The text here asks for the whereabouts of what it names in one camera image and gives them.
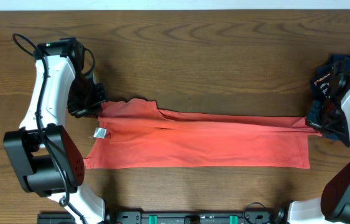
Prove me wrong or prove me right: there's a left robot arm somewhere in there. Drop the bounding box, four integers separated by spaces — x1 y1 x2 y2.
3 37 107 223

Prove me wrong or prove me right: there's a black rail cable loop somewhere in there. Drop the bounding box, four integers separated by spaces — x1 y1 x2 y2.
242 202 272 224

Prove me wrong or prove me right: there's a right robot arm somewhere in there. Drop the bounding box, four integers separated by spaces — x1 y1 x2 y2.
275 55 350 224

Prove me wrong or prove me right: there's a dark printed folded garment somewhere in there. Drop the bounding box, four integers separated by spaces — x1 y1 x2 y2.
310 53 350 142

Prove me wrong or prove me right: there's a red Boyd soccer t-shirt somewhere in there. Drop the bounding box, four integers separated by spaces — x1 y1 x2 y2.
85 99 315 169

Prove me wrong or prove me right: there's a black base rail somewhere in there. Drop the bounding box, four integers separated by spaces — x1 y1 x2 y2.
36 210 287 224

